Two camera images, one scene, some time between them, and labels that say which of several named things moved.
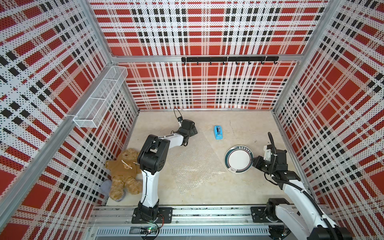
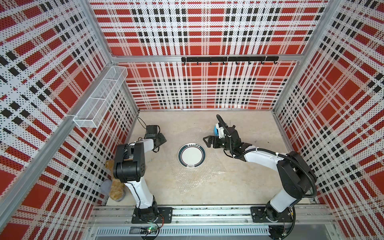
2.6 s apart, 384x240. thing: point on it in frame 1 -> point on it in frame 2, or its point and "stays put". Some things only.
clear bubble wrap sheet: [195, 163] stays put
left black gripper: [194, 130] -> [163, 139]
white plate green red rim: [238, 159] -> [191, 155]
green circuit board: [149, 230] stays put
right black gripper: [256, 164] -> [211, 137]
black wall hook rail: [267, 58] stays put
